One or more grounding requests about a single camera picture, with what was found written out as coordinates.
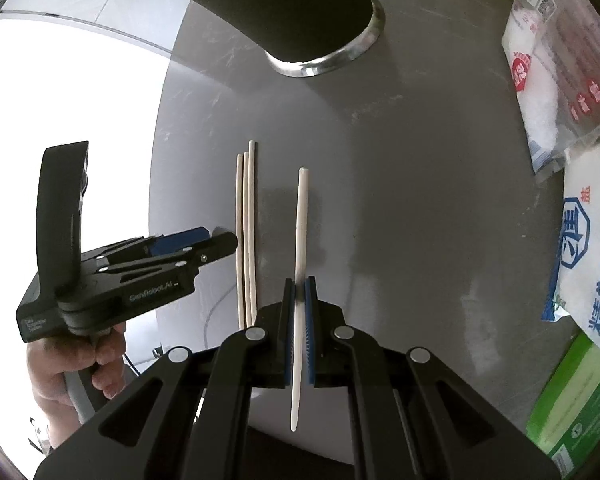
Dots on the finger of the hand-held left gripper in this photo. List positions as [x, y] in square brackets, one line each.
[215, 247]
[180, 240]

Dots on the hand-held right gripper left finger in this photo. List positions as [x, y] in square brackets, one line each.
[289, 340]

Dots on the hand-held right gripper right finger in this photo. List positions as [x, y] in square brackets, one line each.
[310, 340]

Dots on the pale wooden chopstick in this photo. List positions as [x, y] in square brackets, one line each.
[238, 210]
[302, 220]
[253, 210]
[246, 210]

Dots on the black cylindrical chopstick holder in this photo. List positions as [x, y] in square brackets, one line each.
[290, 10]

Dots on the person's left forearm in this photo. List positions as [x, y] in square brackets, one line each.
[55, 425]

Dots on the person's left hand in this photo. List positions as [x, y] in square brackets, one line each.
[50, 370]

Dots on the green package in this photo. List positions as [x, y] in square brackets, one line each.
[575, 405]

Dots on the blue and white bag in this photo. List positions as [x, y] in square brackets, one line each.
[590, 260]

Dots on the clear bag red print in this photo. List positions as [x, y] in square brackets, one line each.
[555, 70]

